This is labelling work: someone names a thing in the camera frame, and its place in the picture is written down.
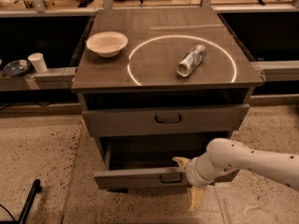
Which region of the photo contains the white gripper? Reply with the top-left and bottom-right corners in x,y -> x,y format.
173,154 -> 217,212

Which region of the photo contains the grey drawer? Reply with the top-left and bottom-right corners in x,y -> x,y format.
93,133 -> 240,190
82,104 -> 249,137

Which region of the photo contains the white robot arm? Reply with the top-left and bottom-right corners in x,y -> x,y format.
173,138 -> 299,211

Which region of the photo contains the grey drawer cabinet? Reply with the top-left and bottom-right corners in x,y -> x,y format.
71,7 -> 265,194

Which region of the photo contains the crushed silver can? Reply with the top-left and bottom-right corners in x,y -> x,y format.
177,45 -> 207,77

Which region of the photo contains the black bar on floor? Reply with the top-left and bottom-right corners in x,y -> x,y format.
17,179 -> 42,224

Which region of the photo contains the white bowl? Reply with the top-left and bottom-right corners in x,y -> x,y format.
86,32 -> 128,58

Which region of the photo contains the white paper cup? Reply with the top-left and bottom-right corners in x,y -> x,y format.
28,52 -> 48,73

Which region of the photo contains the grey metal shelf rail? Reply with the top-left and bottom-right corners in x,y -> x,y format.
0,67 -> 77,91

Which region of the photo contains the black floor cable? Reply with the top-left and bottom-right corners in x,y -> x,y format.
0,203 -> 17,223

